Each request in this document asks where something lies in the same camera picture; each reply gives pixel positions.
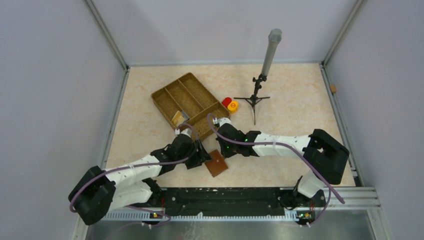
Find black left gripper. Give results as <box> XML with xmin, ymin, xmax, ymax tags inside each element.
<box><xmin>176</xmin><ymin>138</ymin><xmax>212</xmax><ymax>169</ymax></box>

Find brown leather card holder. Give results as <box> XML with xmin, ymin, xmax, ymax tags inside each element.
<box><xmin>204</xmin><ymin>149</ymin><xmax>229</xmax><ymax>178</ymax></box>

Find gold card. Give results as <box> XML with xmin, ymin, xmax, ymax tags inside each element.
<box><xmin>171</xmin><ymin>110</ymin><xmax>190</xmax><ymax>127</ymax></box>

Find woven brown divided tray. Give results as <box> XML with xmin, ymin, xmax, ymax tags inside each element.
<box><xmin>151</xmin><ymin>72</ymin><xmax>231</xmax><ymax>141</ymax></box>

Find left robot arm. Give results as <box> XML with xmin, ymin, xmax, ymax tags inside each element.
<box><xmin>68</xmin><ymin>128</ymin><xmax>212</xmax><ymax>226</ymax></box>

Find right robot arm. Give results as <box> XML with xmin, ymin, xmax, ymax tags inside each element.
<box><xmin>206</xmin><ymin>113</ymin><xmax>350</xmax><ymax>206</ymax></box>

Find orange cylinder button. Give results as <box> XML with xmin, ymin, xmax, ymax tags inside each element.
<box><xmin>227</xmin><ymin>100</ymin><xmax>239</xmax><ymax>114</ymax></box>

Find red cylinder button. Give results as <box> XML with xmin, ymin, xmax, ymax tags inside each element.
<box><xmin>221</xmin><ymin>97</ymin><xmax>232</xmax><ymax>108</ymax></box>

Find black tripod stand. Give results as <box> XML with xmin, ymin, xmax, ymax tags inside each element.
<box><xmin>233</xmin><ymin>74</ymin><xmax>271</xmax><ymax>125</ymax></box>

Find grey tube on stand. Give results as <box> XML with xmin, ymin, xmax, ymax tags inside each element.
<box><xmin>260</xmin><ymin>28</ymin><xmax>283</xmax><ymax>77</ymax></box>

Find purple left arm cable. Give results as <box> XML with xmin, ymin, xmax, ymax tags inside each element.
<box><xmin>68</xmin><ymin>123</ymin><xmax>201</xmax><ymax>228</ymax></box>

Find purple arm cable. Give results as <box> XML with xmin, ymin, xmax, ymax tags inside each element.
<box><xmin>206</xmin><ymin>113</ymin><xmax>346</xmax><ymax>227</ymax></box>
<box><xmin>68</xmin><ymin>123</ymin><xmax>201</xmax><ymax>228</ymax></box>

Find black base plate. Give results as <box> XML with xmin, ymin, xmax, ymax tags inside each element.
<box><xmin>129</xmin><ymin>186</ymin><xmax>328</xmax><ymax>218</ymax></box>

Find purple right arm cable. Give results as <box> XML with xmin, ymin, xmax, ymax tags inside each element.
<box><xmin>206</xmin><ymin>113</ymin><xmax>346</xmax><ymax>227</ymax></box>

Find small wooden wall block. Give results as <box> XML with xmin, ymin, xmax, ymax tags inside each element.
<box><xmin>329</xmin><ymin>83</ymin><xmax>337</xmax><ymax>94</ymax></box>

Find aluminium frame rail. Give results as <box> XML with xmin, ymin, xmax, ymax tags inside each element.
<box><xmin>77</xmin><ymin>187</ymin><xmax>392</xmax><ymax>240</ymax></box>

